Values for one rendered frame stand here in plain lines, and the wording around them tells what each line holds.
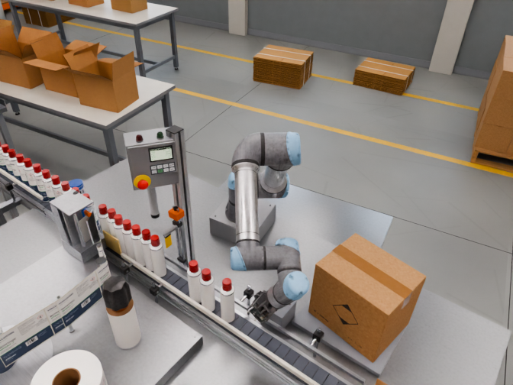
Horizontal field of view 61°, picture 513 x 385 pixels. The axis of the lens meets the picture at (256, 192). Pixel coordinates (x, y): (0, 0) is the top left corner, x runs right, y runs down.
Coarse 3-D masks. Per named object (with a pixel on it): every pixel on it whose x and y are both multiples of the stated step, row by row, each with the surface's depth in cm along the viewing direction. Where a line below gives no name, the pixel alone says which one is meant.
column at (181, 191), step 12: (168, 132) 149; (180, 132) 149; (180, 144) 153; (180, 156) 156; (180, 168) 157; (180, 180) 160; (180, 192) 162; (180, 204) 166; (192, 240) 181; (180, 252) 185; (192, 252) 185
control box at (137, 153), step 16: (160, 128) 155; (128, 144) 145; (144, 144) 147; (160, 144) 148; (128, 160) 148; (144, 160) 150; (160, 160) 152; (144, 176) 153; (160, 176) 155; (176, 176) 158
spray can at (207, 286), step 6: (204, 270) 153; (210, 270) 153; (204, 276) 152; (210, 276) 154; (204, 282) 154; (210, 282) 154; (204, 288) 155; (210, 288) 155; (204, 294) 157; (210, 294) 157; (204, 300) 159; (210, 300) 159; (204, 306) 162; (210, 306) 161
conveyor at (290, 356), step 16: (48, 208) 210; (176, 288) 173; (240, 320) 161; (256, 336) 156; (272, 336) 156; (272, 352) 151; (288, 352) 151; (304, 368) 147; (320, 368) 147; (320, 384) 142; (336, 384) 142
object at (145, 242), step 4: (144, 232) 168; (148, 232) 168; (144, 236) 168; (148, 236) 169; (140, 240) 171; (144, 240) 170; (148, 240) 170; (144, 244) 170; (148, 244) 170; (144, 248) 171; (148, 248) 171; (144, 252) 173; (148, 252) 172; (144, 256) 174; (148, 256) 174; (144, 260) 177; (148, 260) 175; (148, 264) 177; (152, 264) 177; (148, 268) 178; (152, 268) 178
